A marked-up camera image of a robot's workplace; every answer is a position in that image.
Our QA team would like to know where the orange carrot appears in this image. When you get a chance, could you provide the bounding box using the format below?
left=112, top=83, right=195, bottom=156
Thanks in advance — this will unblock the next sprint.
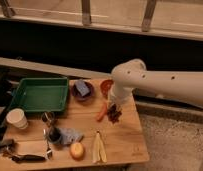
left=96, top=102, right=107, bottom=122

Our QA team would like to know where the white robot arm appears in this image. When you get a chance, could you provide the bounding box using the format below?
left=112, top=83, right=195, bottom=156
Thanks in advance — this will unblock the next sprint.
left=109, top=59, right=203, bottom=109

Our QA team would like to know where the dark red grape bunch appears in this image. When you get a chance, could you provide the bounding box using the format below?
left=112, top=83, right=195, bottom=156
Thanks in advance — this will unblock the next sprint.
left=107, top=104, right=122, bottom=123

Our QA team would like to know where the small metal cup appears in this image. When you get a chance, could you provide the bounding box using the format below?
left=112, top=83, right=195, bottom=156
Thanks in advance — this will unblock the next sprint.
left=41, top=112, right=55, bottom=125

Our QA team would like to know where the dark blue cup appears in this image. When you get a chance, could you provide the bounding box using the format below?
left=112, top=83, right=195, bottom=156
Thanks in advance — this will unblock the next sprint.
left=48, top=127, right=62, bottom=144

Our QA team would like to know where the blue crumpled cloth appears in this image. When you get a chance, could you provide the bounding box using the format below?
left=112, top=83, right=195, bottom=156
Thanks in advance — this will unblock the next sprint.
left=60, top=128, right=84, bottom=145

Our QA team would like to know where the green plastic tray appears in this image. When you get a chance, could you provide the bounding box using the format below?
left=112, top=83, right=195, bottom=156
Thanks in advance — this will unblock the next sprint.
left=9, top=78, right=69, bottom=113

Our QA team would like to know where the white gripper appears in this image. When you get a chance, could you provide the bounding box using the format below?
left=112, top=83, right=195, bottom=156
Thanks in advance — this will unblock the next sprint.
left=108, top=88, right=132, bottom=106

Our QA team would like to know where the metal utensil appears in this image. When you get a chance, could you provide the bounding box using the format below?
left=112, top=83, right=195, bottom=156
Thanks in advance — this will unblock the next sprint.
left=43, top=129, right=52, bottom=159

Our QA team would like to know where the white paper cup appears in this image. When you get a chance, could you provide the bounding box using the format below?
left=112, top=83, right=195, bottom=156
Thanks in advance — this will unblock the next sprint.
left=6, top=108, right=28, bottom=129

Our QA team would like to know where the dark brown tool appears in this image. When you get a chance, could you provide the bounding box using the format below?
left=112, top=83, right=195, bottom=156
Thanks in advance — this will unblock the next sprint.
left=11, top=154, right=46, bottom=163

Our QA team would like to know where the purple bowl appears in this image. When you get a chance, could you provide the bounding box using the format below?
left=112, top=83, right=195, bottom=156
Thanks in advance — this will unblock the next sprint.
left=71, top=80, right=94, bottom=101

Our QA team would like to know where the yellow banana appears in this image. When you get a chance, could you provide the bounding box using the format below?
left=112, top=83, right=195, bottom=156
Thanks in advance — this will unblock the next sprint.
left=92, top=131, right=107, bottom=163

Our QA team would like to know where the yellow apple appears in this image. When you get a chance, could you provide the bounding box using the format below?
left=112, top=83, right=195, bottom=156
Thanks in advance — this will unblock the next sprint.
left=70, top=142, right=85, bottom=160

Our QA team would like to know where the blue sponge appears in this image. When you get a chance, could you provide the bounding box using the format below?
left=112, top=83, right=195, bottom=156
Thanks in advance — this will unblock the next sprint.
left=75, top=80, right=90, bottom=96

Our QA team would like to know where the red bowl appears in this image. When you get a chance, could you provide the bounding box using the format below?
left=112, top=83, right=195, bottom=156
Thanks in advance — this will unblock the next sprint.
left=100, top=79, right=113, bottom=98

